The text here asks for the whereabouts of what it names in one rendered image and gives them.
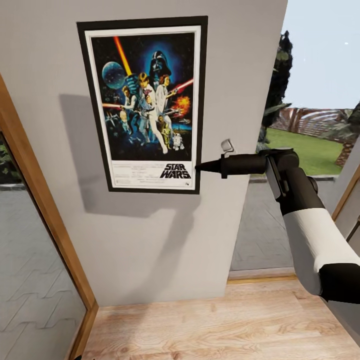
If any poster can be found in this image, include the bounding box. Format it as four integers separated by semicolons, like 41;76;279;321
76;15;208;195

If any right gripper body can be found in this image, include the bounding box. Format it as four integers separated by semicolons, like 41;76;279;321
220;153;258;179

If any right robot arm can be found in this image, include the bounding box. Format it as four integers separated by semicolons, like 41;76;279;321
195;138;360;336

